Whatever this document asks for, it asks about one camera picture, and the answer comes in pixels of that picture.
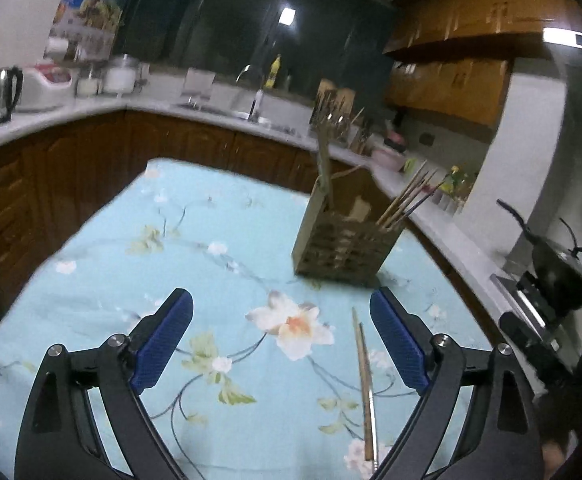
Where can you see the steel electric kettle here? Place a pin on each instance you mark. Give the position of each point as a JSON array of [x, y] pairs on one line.
[[11, 85]]

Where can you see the wooden chopstick on table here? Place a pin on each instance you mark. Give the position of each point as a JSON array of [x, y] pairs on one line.
[[362, 384]]

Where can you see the wooden chopstick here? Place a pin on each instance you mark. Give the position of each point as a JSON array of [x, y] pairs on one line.
[[362, 384], [410, 199], [415, 180]]

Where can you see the floral light blue tablecloth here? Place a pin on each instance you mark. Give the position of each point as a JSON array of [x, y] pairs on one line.
[[265, 383]]

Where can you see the fruit poster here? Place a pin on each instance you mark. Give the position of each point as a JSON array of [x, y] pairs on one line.
[[84, 30]]

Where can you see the white rice cooker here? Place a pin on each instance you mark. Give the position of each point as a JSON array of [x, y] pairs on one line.
[[120, 75]]

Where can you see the white lidded jar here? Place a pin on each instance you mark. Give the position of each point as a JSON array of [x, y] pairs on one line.
[[88, 81]]

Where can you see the hanging dish cloth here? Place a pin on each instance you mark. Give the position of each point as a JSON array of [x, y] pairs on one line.
[[198, 84]]

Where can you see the black metal fork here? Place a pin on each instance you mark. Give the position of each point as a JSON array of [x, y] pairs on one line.
[[324, 161]]

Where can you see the black wok with handle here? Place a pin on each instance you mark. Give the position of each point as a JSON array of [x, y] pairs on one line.
[[557, 269]]

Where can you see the stainless steel sink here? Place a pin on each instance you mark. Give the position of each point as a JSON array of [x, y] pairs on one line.
[[235, 114]]

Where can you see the right hand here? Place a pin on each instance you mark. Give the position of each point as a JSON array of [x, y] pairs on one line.
[[558, 456]]

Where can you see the yellow dish soap bottle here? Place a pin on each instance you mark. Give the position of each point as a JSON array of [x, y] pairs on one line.
[[273, 72]]

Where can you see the wooden chopstick in holder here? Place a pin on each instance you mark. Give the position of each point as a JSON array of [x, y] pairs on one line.
[[410, 199]]

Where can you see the wooden cutting board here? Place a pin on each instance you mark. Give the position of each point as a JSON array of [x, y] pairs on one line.
[[342, 97]]

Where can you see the metal chopstick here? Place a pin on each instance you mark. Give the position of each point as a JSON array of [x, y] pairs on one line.
[[410, 210], [370, 399]]

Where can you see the wooden utensil holder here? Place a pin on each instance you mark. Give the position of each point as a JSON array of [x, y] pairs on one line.
[[341, 237]]

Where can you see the upper wooden cabinets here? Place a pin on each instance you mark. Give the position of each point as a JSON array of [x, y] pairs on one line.
[[455, 57]]

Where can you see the chrome faucet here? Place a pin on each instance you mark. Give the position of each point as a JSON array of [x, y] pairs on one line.
[[252, 78]]

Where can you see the dish rack with utensils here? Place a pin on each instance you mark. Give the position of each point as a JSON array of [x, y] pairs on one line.
[[341, 125]]

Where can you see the lower wooden cabinets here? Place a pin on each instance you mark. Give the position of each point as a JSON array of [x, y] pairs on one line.
[[52, 181]]

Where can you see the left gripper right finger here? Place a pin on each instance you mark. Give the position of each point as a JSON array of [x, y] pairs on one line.
[[499, 437]]

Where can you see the pink basin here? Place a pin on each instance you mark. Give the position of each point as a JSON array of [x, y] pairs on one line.
[[388, 158]]

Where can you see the wooden cabinets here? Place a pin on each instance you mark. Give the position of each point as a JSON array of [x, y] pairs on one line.
[[455, 57], [52, 181]]

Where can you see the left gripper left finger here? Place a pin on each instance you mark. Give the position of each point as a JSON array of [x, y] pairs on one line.
[[59, 438]]

